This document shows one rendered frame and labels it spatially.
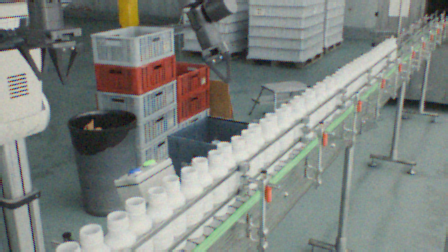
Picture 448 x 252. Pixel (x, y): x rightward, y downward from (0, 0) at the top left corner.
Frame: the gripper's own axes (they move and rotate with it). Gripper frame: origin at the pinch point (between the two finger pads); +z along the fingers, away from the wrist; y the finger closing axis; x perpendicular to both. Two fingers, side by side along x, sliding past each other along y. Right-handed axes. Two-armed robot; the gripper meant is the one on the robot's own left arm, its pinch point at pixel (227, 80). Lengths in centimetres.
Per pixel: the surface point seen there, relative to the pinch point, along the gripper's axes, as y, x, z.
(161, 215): -30.7, 23.3, 19.0
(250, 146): 4.1, 1.4, 19.3
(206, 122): 91, 16, 16
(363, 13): 974, -359, 4
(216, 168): -10.7, 11.1, 18.4
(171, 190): -25.2, 20.5, 16.1
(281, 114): 23.5, -11.5, 17.2
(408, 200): 204, -87, 136
